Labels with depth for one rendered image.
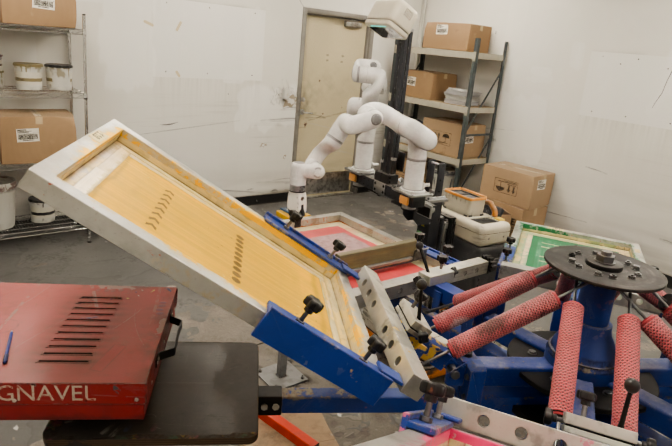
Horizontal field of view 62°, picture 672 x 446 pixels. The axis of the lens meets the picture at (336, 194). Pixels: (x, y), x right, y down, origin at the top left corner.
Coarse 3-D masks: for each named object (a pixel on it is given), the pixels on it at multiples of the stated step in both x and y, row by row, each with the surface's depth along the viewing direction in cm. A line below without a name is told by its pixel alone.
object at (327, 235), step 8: (312, 232) 258; (320, 232) 259; (328, 232) 260; (336, 232) 261; (344, 232) 262; (320, 240) 248; (328, 240) 249; (344, 240) 251; (352, 240) 252; (360, 240) 253; (352, 248) 242; (360, 248) 243; (408, 264) 231; (384, 272) 220; (392, 272) 221; (400, 272) 222; (408, 272) 222; (416, 272) 223
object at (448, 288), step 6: (444, 282) 194; (426, 288) 195; (432, 288) 193; (438, 288) 190; (444, 288) 189; (450, 288) 190; (456, 288) 190; (432, 294) 193; (444, 294) 188; (450, 294) 186; (444, 300) 189; (450, 300) 187; (450, 306) 187
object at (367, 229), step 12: (312, 216) 270; (324, 216) 271; (336, 216) 276; (348, 216) 275; (360, 228) 265; (372, 228) 260; (384, 240) 252; (396, 240) 247; (432, 264) 230; (444, 264) 225
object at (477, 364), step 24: (504, 336) 171; (528, 336) 166; (456, 360) 150; (480, 360) 145; (504, 360) 152; (528, 360) 153; (648, 360) 159; (456, 384) 146; (480, 384) 143; (504, 384) 150; (528, 384) 151; (576, 384) 144; (576, 408) 134; (648, 408) 138
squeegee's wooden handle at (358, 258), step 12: (408, 240) 228; (348, 252) 208; (360, 252) 210; (372, 252) 214; (384, 252) 218; (396, 252) 223; (408, 252) 227; (348, 264) 208; (360, 264) 212; (372, 264) 216
